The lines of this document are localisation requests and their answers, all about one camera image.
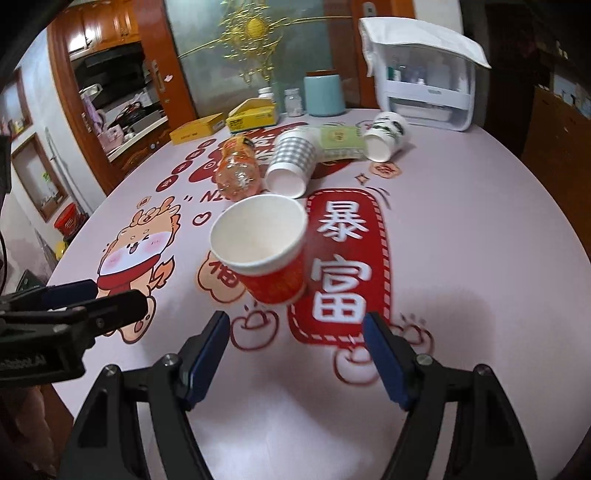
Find light blue canister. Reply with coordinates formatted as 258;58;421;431
303;69;346;117

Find white storage box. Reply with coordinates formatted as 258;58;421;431
373;44;476;133

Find wooden cabinet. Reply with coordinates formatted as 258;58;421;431
46;0;198;175

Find yellow black box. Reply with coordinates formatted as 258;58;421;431
225;98;278;134

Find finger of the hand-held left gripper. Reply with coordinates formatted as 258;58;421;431
0;290;149;343
0;280;99;312

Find grey checkered paper cup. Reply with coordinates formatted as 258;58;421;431
265;128;320;199

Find green tissue packet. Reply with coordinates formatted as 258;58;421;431
317;126;368;162

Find glass door gold ornament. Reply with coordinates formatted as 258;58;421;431
165;0;365;118

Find orange plastic bottle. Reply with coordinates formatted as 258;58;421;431
215;136;260;203

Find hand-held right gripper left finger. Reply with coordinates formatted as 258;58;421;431
59;311;231;480

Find clear jar white contents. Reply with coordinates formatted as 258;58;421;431
283;88;304;117

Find white cloth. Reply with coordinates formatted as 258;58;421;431
359;17;492;70

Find yellow flat box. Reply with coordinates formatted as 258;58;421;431
169;114;225;145

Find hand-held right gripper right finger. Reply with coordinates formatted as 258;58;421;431
363;312;539;480

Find white green print paper cup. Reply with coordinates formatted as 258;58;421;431
364;111;410;162

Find red plastic bucket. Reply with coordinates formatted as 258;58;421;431
54;204;84;243

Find red paper cup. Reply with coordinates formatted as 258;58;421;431
209;194;309;305

